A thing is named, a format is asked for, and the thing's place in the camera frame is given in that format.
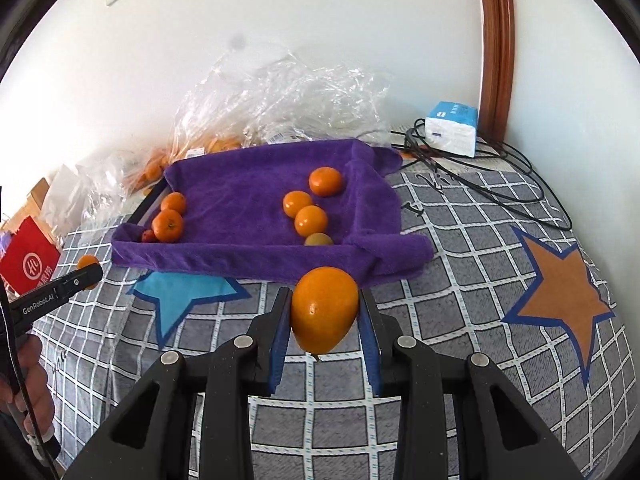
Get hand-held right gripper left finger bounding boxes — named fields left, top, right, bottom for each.
left=62, top=287, right=293, bottom=480

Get plastic bag of oranges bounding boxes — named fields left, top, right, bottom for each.
left=80, top=144, right=177, bottom=198

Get white paper bag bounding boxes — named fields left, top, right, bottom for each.
left=40, top=164, right=89, bottom=237

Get wooden door frame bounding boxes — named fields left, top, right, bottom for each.
left=475, top=0, right=516, bottom=143

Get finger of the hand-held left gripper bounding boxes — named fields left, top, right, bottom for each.
left=52, top=262, right=104, bottom=298

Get person's left hand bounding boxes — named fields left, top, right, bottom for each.
left=0, top=332, right=55, bottom=443

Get grey checked bedsheet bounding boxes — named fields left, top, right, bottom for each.
left=30, top=135, right=632, bottom=480

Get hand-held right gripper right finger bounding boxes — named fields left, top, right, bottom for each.
left=357, top=287, right=586, bottom=480

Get cardboard box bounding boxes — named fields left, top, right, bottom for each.
left=20, top=176, right=51, bottom=221

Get large orange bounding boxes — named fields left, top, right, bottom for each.
left=291, top=266, right=360, bottom=356

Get purple towel-lined tray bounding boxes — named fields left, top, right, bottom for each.
left=110, top=138, right=433, bottom=283

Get black tray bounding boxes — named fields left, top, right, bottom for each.
left=131, top=180, right=168, bottom=226

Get clear plastic bag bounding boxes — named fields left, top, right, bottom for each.
left=172, top=45, right=393, bottom=153

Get red box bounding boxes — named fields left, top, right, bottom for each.
left=0, top=215, right=62, bottom=296

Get black cables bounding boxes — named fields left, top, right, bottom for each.
left=390, top=117, right=573, bottom=233

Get blue white tissue pack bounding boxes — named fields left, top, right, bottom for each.
left=424, top=101, right=480, bottom=157

